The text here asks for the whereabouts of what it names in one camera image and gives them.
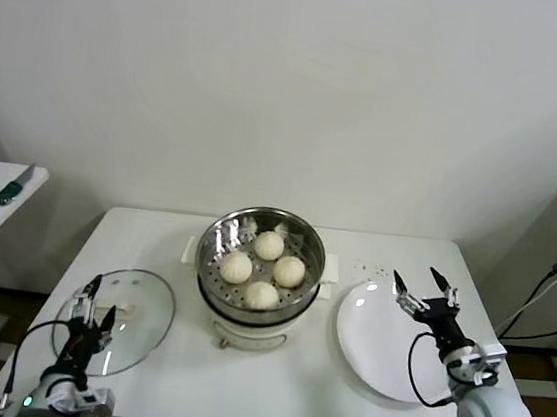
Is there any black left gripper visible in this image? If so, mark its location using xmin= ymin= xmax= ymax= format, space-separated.
xmin=53 ymin=271 xmax=122 ymax=392

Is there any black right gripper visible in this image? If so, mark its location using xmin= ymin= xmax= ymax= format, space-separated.
xmin=384 ymin=262 xmax=480 ymax=355

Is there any round glass pot lid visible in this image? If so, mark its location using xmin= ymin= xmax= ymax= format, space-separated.
xmin=47 ymin=260 xmax=181 ymax=386

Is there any white steamed baozi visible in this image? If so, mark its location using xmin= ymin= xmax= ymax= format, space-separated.
xmin=252 ymin=229 xmax=287 ymax=263
xmin=243 ymin=278 xmax=282 ymax=313
xmin=271 ymin=253 xmax=308 ymax=291
xmin=218 ymin=250 xmax=255 ymax=287

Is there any perforated steel steamer basket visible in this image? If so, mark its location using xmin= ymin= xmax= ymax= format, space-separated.
xmin=174 ymin=197 xmax=349 ymax=333

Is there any large white plate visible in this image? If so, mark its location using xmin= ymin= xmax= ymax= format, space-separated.
xmin=328 ymin=276 xmax=466 ymax=408

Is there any white electric cooker pot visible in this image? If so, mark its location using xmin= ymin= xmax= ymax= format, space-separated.
xmin=189 ymin=269 xmax=334 ymax=362

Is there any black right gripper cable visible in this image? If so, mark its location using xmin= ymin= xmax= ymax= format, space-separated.
xmin=402 ymin=331 xmax=461 ymax=410

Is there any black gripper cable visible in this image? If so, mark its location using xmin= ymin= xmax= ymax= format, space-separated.
xmin=402 ymin=331 xmax=461 ymax=410
xmin=2 ymin=313 xmax=75 ymax=407

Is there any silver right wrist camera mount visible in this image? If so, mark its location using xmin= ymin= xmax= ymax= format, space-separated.
xmin=469 ymin=341 xmax=509 ymax=389

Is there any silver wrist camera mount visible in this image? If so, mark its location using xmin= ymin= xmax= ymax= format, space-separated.
xmin=73 ymin=384 xmax=117 ymax=417
xmin=469 ymin=341 xmax=509 ymax=389

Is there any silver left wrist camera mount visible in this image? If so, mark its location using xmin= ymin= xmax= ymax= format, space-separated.
xmin=73 ymin=384 xmax=117 ymax=417

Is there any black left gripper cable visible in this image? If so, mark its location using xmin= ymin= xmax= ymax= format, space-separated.
xmin=2 ymin=313 xmax=75 ymax=407

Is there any black wall cable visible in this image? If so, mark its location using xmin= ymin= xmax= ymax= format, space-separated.
xmin=497 ymin=267 xmax=557 ymax=350

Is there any white wall cable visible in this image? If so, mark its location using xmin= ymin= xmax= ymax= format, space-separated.
xmin=495 ymin=253 xmax=557 ymax=338

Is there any green handled knife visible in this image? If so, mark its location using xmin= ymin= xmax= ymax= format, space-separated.
xmin=0 ymin=160 xmax=37 ymax=210

